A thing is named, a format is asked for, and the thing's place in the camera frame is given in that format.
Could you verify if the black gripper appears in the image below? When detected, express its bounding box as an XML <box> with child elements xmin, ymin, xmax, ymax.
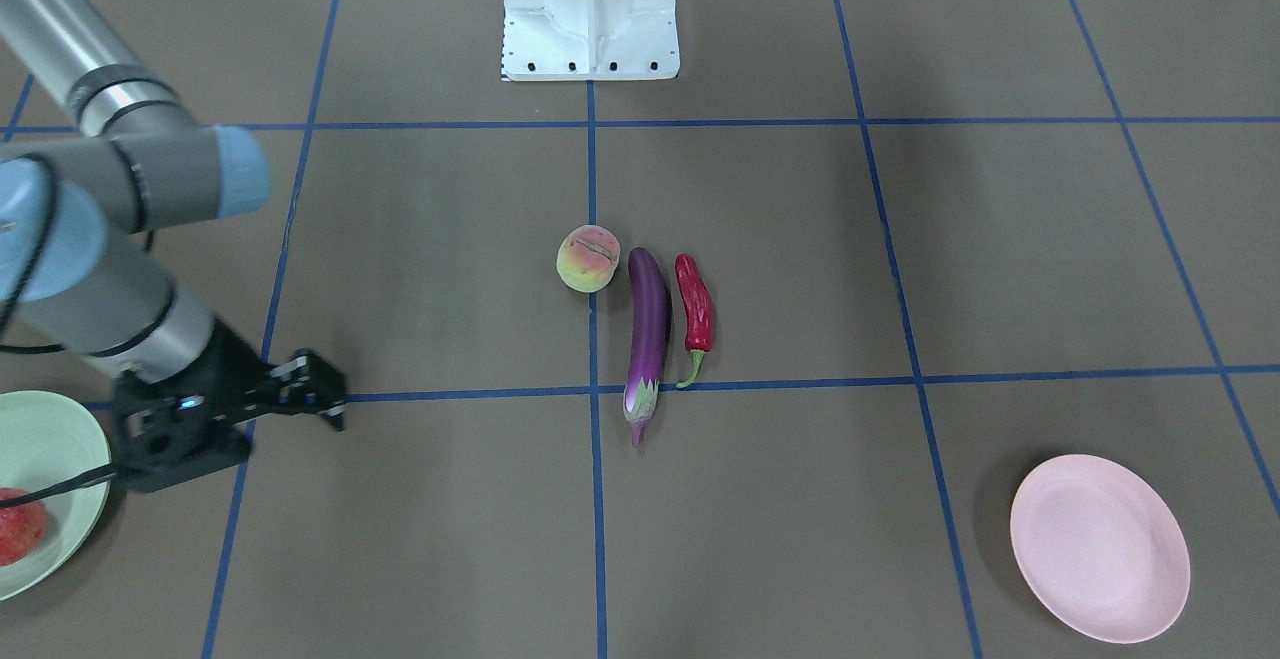
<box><xmin>111</xmin><ymin>325</ymin><xmax>348</xmax><ymax>491</ymax></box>

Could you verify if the yellow pink peach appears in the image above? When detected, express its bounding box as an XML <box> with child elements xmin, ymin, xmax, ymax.
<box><xmin>556</xmin><ymin>223</ymin><xmax>622</xmax><ymax>294</ymax></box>

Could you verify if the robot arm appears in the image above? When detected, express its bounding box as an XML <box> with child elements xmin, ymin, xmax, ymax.
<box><xmin>3</xmin><ymin>0</ymin><xmax>347</xmax><ymax>508</ymax></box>

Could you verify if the light green plate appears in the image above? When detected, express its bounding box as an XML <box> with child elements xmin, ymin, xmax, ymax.
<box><xmin>0</xmin><ymin>390</ymin><xmax>113</xmax><ymax>601</ymax></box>

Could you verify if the purple eggplant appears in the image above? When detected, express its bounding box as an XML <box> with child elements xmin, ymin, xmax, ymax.
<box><xmin>623</xmin><ymin>246</ymin><xmax>671</xmax><ymax>448</ymax></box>

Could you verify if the red chili pepper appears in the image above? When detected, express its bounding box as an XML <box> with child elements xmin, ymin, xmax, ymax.
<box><xmin>675</xmin><ymin>253</ymin><xmax>716</xmax><ymax>390</ymax></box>

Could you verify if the pink plate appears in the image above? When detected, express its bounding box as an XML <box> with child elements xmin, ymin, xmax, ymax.
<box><xmin>1009</xmin><ymin>454</ymin><xmax>1192</xmax><ymax>645</ymax></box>

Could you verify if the white camera stand base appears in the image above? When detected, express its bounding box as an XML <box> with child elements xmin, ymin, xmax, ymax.
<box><xmin>500</xmin><ymin>0</ymin><xmax>681</xmax><ymax>82</ymax></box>

